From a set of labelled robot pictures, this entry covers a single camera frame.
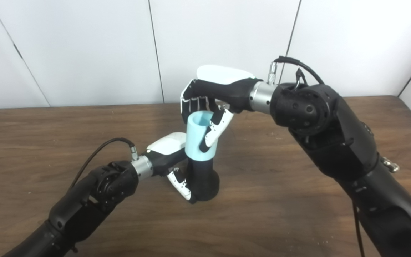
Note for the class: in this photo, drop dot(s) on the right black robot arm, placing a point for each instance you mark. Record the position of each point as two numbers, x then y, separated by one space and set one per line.
341 142

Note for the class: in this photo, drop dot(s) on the black funnel-shaped nozzle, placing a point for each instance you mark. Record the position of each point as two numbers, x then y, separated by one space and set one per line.
205 182

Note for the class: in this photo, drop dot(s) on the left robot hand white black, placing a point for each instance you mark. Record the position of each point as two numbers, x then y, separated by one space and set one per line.
166 150

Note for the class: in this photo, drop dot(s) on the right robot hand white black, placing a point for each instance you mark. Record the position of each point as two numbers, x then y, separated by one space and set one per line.
227 91

